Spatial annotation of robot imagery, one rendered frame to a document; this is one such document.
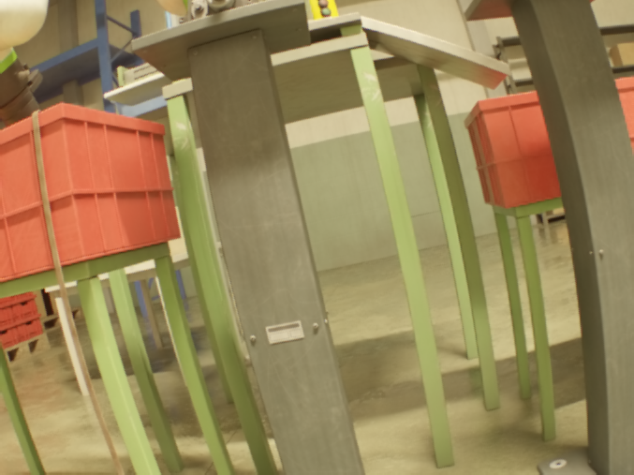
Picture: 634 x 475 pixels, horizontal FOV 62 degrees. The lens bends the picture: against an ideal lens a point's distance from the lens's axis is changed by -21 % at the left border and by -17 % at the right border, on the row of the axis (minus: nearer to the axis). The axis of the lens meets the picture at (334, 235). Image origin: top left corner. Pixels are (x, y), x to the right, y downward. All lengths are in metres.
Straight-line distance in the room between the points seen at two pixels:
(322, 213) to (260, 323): 5.76
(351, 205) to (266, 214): 5.74
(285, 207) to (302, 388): 0.26
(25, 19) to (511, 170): 0.95
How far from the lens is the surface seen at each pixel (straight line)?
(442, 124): 1.56
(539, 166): 1.26
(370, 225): 6.62
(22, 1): 0.93
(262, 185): 0.89
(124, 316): 1.62
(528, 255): 1.28
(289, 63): 1.30
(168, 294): 1.16
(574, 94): 0.98
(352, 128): 6.65
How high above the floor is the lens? 0.61
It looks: 2 degrees down
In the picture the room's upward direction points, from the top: 13 degrees counter-clockwise
